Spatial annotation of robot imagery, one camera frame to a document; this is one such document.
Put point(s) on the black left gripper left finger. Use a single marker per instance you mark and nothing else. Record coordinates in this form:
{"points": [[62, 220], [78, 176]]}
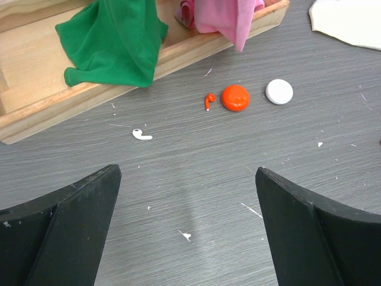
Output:
{"points": [[59, 238]]}

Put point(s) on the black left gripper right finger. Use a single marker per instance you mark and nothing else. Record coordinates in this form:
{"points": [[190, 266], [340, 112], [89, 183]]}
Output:
{"points": [[315, 240]]}

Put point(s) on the white earbud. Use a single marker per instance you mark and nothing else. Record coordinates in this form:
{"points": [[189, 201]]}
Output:
{"points": [[138, 134]]}

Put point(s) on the white earbud case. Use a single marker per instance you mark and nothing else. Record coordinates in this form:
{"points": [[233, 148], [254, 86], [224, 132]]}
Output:
{"points": [[279, 91]]}

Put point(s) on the orange earbud near case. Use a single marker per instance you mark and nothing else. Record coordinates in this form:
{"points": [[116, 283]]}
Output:
{"points": [[208, 99]]}

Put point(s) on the wooden clothes rack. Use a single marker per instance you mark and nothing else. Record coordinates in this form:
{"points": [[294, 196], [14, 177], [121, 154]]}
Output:
{"points": [[61, 58]]}

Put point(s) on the green t-shirt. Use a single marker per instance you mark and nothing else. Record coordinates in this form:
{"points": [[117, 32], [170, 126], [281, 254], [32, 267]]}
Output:
{"points": [[113, 42]]}

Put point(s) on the cream satin cloth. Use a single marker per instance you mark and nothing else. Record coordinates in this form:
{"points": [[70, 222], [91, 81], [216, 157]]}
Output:
{"points": [[354, 22]]}

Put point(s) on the pink t-shirt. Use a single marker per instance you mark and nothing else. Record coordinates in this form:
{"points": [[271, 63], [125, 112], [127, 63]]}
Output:
{"points": [[231, 18]]}

